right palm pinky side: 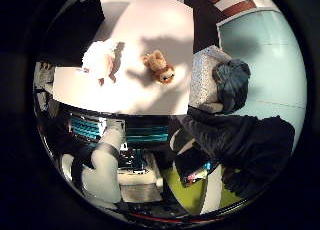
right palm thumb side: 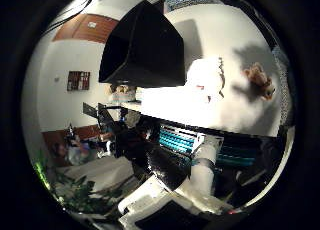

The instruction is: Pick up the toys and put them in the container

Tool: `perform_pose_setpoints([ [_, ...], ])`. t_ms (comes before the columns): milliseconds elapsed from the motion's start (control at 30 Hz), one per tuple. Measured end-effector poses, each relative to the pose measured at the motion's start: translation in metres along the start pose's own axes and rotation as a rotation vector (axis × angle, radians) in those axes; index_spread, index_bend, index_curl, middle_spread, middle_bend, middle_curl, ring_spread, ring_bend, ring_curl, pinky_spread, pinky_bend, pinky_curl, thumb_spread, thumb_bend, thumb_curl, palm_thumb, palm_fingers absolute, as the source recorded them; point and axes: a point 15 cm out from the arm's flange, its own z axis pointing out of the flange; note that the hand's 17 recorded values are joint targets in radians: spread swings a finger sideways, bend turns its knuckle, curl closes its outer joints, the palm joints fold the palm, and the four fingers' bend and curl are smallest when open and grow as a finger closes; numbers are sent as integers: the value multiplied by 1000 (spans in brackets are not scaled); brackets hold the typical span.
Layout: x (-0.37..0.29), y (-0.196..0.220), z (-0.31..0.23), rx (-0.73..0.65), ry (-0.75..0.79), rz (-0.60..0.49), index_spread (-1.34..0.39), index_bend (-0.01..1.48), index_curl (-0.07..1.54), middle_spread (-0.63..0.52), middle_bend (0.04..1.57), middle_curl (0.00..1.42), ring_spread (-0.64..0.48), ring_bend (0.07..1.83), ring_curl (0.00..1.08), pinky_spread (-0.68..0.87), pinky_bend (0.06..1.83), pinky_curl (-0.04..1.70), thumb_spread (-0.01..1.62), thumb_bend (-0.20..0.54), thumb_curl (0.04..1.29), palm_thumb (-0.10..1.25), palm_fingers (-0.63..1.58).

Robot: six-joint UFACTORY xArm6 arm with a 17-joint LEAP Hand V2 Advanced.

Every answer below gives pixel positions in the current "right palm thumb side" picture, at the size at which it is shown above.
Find green plant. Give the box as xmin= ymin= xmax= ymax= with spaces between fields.
xmin=33 ymin=153 xmax=124 ymax=214

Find black hanging cables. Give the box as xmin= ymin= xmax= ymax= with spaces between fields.
xmin=43 ymin=0 xmax=98 ymax=34

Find teal striped rack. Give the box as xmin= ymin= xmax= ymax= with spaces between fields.
xmin=158 ymin=124 xmax=259 ymax=168

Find brown wooden door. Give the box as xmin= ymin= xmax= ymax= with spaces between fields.
xmin=53 ymin=13 xmax=119 ymax=44

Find white and pink plush toy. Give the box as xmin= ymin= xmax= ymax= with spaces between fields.
xmin=184 ymin=56 xmax=228 ymax=103

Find dark red wall picture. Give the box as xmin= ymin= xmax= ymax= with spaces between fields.
xmin=66 ymin=70 xmax=91 ymax=92

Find brown plush toy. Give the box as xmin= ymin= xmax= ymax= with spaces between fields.
xmin=243 ymin=62 xmax=277 ymax=101

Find black container bin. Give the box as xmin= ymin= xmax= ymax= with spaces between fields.
xmin=98 ymin=0 xmax=187 ymax=89

